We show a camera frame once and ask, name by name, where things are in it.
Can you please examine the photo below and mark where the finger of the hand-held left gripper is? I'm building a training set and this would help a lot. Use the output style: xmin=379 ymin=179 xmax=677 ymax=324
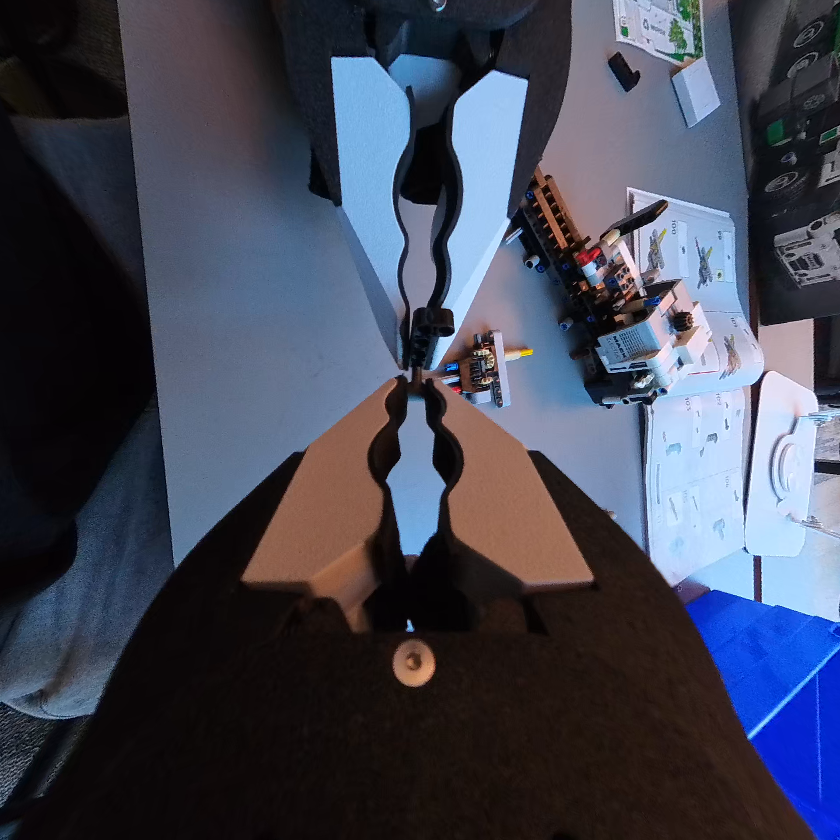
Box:
xmin=330 ymin=56 xmax=417 ymax=370
xmin=423 ymin=70 xmax=530 ymax=371

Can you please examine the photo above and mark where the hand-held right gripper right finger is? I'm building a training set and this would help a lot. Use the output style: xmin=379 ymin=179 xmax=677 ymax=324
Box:
xmin=423 ymin=378 xmax=596 ymax=627

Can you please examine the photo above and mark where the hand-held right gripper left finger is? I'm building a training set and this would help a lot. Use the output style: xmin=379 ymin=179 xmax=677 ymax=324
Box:
xmin=240 ymin=377 xmax=409 ymax=632

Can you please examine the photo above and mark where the grey black lego gear assembly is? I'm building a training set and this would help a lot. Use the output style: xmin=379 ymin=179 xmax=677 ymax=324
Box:
xmin=441 ymin=330 xmax=534 ymax=409

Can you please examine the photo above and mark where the black L-shaped lego beam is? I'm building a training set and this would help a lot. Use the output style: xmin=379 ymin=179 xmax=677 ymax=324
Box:
xmin=408 ymin=307 xmax=455 ymax=395

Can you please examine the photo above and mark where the black angled lego beam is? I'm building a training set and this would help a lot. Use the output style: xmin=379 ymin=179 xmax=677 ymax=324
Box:
xmin=607 ymin=51 xmax=641 ymax=93

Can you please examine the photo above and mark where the white black lego truck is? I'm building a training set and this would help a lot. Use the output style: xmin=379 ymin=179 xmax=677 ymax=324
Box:
xmin=505 ymin=167 xmax=713 ymax=408

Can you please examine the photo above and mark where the black lego set box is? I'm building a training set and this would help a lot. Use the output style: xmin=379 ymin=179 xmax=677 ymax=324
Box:
xmin=728 ymin=0 xmax=840 ymax=326

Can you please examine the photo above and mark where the sticker sheet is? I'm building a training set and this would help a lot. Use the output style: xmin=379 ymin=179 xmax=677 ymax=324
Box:
xmin=613 ymin=0 xmax=704 ymax=67

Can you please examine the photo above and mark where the small white box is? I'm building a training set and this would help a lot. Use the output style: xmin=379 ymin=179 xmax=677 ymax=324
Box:
xmin=671 ymin=56 xmax=721 ymax=129

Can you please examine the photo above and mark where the open instruction booklet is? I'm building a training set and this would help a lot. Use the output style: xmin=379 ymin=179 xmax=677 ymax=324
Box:
xmin=626 ymin=187 xmax=765 ymax=585

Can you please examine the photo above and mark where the white metal laptop stand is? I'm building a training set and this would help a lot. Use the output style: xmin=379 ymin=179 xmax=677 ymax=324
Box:
xmin=745 ymin=371 xmax=840 ymax=559

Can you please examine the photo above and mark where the blue plastic bin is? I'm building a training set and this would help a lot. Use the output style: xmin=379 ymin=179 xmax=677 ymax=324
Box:
xmin=682 ymin=589 xmax=840 ymax=840

